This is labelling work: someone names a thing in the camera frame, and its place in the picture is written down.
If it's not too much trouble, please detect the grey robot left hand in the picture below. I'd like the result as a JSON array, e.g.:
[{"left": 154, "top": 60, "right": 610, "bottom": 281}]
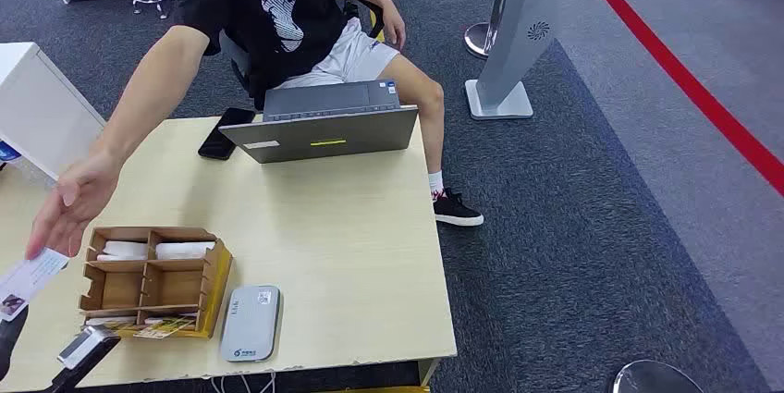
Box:
[{"left": 0, "top": 306, "right": 30, "bottom": 381}]

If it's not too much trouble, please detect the person's right hand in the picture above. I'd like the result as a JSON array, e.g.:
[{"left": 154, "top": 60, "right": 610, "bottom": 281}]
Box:
[{"left": 25, "top": 154, "right": 124, "bottom": 262}]

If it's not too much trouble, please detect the person's left hand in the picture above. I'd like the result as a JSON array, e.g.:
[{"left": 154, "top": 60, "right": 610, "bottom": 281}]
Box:
[{"left": 379, "top": 1, "right": 408, "bottom": 52}]

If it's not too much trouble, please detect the white printed ID card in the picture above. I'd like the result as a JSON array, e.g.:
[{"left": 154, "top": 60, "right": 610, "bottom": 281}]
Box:
[{"left": 0, "top": 248, "right": 69, "bottom": 323}]

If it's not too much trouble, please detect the person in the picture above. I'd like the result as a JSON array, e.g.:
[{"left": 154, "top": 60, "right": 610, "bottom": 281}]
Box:
[{"left": 25, "top": 0, "right": 485, "bottom": 262}]

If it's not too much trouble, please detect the wooden card organizer box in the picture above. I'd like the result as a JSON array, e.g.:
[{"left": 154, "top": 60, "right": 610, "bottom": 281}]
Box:
[{"left": 78, "top": 226, "right": 234, "bottom": 340}]

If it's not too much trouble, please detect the yellow printed key card stack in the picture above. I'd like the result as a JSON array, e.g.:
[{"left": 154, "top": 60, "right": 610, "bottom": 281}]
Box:
[{"left": 122, "top": 315, "right": 199, "bottom": 340}]

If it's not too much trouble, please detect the grey white card reader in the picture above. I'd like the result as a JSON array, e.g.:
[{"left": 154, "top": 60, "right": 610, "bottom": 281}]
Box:
[{"left": 219, "top": 284, "right": 283, "bottom": 363}]

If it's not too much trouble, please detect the clear bottle blue label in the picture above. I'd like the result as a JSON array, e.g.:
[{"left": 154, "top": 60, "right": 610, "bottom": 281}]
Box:
[{"left": 0, "top": 141, "right": 26, "bottom": 171}]

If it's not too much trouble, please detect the white cabinet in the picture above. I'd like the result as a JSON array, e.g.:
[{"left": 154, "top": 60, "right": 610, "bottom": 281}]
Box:
[{"left": 0, "top": 42, "right": 106, "bottom": 181}]

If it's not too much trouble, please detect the grey kiosk stand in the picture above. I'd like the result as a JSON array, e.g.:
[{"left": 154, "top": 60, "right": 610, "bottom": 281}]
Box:
[{"left": 464, "top": 0, "right": 559, "bottom": 121}]

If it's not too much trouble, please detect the grey laptop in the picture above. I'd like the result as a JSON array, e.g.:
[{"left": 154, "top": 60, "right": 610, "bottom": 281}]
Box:
[{"left": 218, "top": 79, "right": 420, "bottom": 165}]

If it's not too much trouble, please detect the black smartphone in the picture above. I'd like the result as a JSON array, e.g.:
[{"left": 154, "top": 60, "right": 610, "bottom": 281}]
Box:
[{"left": 197, "top": 107, "right": 257, "bottom": 162}]

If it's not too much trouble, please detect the black office chair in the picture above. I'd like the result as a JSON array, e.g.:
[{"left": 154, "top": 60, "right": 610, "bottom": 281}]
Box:
[{"left": 218, "top": 0, "right": 386, "bottom": 111}]

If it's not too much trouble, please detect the black white-soled shoe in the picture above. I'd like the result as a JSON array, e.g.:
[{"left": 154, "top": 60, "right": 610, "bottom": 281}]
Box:
[{"left": 433, "top": 188, "right": 485, "bottom": 227}]

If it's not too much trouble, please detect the chrome stanchion base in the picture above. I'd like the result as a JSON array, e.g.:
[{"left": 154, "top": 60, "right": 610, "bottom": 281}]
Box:
[{"left": 612, "top": 359, "right": 705, "bottom": 393}]

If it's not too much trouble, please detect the chrome stanchion post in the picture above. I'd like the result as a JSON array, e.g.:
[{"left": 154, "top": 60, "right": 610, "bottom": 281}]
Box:
[{"left": 463, "top": 0, "right": 516, "bottom": 61}]

